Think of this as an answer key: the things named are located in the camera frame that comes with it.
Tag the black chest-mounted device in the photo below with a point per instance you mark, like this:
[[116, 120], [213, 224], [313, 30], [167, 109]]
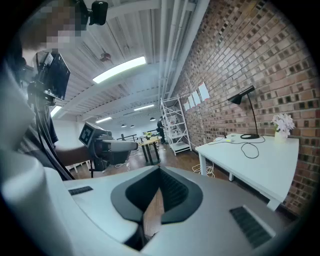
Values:
[[56, 75]]

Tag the round wooden table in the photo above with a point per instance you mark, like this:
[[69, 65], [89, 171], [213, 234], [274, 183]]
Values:
[[150, 142]]

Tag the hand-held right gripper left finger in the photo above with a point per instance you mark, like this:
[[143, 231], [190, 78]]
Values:
[[100, 200]]

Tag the black desk lamp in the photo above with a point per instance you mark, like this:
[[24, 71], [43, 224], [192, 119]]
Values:
[[236, 99]]

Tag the person's dark clothing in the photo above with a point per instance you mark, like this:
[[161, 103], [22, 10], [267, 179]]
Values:
[[32, 140]]

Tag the white metal shelf rack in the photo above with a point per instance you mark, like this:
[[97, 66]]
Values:
[[181, 148]]

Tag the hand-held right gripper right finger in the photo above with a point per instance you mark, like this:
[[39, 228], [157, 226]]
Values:
[[212, 212]]

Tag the pale flowers in white vase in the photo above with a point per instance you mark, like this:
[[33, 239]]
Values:
[[282, 123]]

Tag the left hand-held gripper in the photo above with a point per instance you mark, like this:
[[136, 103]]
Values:
[[100, 155]]

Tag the white ceiling pipes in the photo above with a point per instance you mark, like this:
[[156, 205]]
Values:
[[172, 37]]

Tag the white paper sheet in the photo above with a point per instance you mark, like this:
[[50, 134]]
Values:
[[186, 106]]

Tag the ceiling strip light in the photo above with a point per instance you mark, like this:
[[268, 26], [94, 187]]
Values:
[[144, 107], [120, 69], [55, 111], [103, 120]]

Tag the white power strip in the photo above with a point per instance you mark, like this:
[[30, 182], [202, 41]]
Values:
[[221, 139]]

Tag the white table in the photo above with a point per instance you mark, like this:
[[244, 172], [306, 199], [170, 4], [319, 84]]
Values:
[[262, 170]]

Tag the red ceiling fixture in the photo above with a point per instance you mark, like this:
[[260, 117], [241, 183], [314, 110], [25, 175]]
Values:
[[105, 57]]

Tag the yellow flower pot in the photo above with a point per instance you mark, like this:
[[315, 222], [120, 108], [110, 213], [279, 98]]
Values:
[[148, 135]]

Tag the black head-worn camera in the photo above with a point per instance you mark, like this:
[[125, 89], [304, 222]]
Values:
[[98, 12]]

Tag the black railing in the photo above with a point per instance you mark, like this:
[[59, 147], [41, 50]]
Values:
[[125, 136]]

